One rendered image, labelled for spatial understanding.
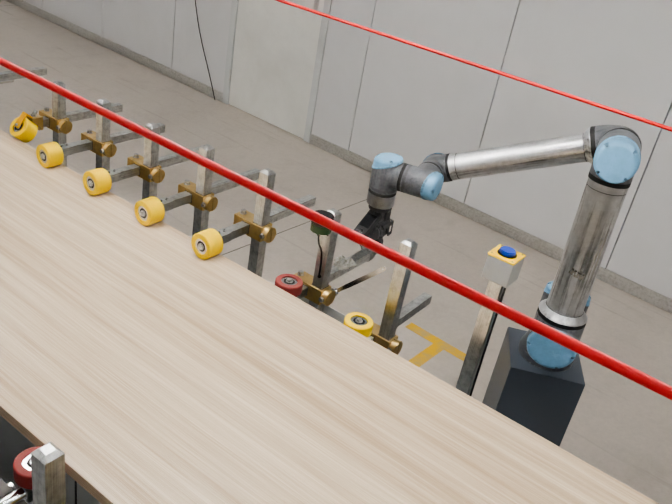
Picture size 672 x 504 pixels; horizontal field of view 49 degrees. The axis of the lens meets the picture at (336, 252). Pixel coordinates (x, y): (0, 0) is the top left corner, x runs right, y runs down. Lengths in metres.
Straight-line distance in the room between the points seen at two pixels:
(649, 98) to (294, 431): 3.19
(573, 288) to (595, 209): 0.25
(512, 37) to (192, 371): 3.35
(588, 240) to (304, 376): 0.92
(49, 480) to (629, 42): 3.75
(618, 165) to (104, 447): 1.45
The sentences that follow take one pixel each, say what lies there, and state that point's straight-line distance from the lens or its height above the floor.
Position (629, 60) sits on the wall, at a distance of 4.38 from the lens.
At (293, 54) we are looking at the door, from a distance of 5.65.
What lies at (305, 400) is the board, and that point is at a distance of 1.71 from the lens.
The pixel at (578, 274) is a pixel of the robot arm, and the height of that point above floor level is 1.04.
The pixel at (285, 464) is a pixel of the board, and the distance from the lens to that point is 1.56.
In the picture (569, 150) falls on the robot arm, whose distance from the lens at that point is 2.28.
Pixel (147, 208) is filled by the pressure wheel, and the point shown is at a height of 0.97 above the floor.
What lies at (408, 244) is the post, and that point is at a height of 1.13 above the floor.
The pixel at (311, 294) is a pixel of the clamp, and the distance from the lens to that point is 2.18.
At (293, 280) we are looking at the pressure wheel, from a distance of 2.11.
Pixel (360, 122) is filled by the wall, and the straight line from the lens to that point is 5.31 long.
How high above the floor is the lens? 2.01
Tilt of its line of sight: 29 degrees down
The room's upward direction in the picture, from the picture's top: 11 degrees clockwise
